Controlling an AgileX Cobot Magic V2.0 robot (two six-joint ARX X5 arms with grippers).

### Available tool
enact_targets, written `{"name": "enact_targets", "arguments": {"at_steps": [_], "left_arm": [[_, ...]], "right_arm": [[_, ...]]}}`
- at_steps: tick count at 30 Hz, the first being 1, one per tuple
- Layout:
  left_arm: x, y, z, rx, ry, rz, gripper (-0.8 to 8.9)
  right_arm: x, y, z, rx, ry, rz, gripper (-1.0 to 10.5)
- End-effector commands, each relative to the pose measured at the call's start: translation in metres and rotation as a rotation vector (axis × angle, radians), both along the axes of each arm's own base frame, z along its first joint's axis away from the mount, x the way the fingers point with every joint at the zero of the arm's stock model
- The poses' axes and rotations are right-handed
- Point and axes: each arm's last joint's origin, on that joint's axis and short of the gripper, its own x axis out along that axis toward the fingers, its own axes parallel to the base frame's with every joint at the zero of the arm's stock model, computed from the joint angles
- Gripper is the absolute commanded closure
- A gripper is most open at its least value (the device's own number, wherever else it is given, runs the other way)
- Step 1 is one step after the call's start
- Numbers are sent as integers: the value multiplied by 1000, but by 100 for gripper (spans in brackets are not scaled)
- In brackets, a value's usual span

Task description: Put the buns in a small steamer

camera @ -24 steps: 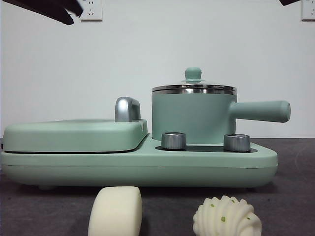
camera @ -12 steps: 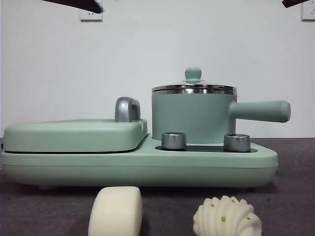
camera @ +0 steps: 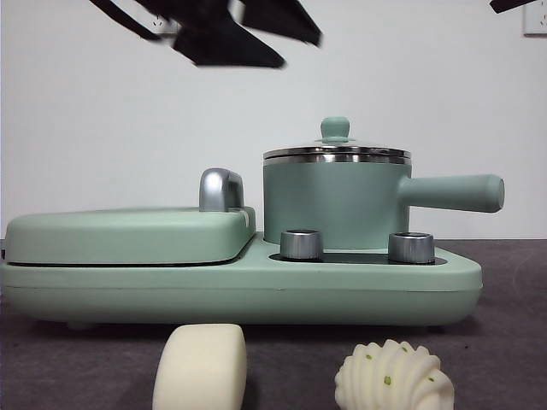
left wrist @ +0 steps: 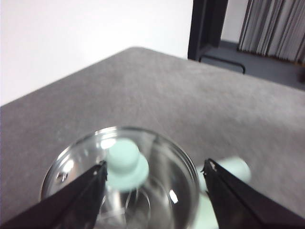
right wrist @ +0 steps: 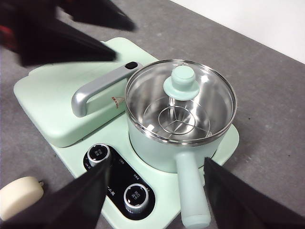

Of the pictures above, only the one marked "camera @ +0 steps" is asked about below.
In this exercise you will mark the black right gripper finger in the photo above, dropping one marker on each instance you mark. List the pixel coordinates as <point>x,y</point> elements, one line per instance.
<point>504,5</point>

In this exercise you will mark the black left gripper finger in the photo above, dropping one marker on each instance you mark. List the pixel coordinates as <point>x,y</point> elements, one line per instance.
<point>226,47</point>
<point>282,21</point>

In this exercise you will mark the glass lid with green knob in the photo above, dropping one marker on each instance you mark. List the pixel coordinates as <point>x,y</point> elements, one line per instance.
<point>335,128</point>

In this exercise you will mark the plain white steamed bun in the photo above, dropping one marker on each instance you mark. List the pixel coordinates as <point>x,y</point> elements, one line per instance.
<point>201,367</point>

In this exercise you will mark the twisted white scallion bun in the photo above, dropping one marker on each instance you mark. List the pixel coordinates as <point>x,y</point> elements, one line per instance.
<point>393,376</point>

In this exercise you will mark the silver control knob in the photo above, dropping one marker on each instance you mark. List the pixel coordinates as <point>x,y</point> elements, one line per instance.
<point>301,245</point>
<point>411,247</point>

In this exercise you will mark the green breakfast machine base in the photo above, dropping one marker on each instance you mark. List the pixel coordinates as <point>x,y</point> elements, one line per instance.
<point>239,294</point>

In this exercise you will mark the white wall socket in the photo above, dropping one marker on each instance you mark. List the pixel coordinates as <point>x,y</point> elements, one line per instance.
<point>536,19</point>
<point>164,26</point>

